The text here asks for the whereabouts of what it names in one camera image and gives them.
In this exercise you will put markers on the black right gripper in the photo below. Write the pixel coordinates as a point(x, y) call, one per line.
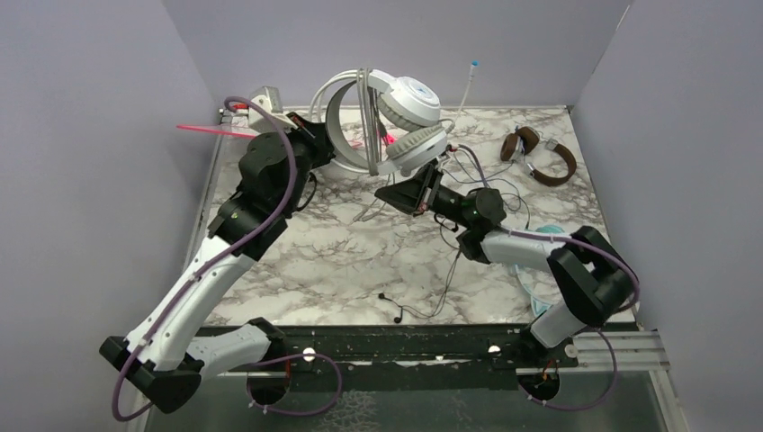
point(416, 195)

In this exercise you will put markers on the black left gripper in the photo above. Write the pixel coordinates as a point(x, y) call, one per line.
point(316, 136)

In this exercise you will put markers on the white grey over-ear headphones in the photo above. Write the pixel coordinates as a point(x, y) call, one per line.
point(405, 107)

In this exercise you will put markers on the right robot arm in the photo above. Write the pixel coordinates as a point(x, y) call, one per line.
point(594, 281)

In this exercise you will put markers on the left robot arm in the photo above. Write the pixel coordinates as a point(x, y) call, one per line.
point(163, 357)

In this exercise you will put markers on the brown over-ear headphones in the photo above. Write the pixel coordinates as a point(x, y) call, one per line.
point(523, 141)

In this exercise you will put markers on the teal cat-ear headphones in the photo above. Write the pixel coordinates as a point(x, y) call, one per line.
point(538, 288)

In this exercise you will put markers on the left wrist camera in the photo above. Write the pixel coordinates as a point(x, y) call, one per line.
point(262, 114)

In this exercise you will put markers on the blue wired earbuds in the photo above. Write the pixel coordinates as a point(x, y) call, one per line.
point(513, 201)

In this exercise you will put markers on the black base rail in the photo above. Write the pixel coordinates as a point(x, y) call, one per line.
point(428, 357)

